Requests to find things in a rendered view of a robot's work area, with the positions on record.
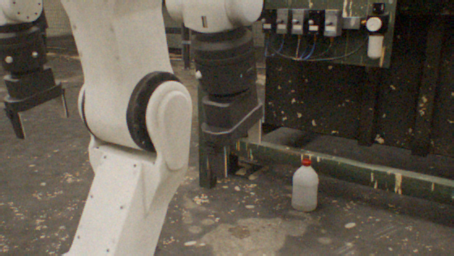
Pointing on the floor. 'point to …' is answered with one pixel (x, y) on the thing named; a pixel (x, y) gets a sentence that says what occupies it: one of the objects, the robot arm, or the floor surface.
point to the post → (207, 180)
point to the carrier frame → (367, 109)
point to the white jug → (305, 187)
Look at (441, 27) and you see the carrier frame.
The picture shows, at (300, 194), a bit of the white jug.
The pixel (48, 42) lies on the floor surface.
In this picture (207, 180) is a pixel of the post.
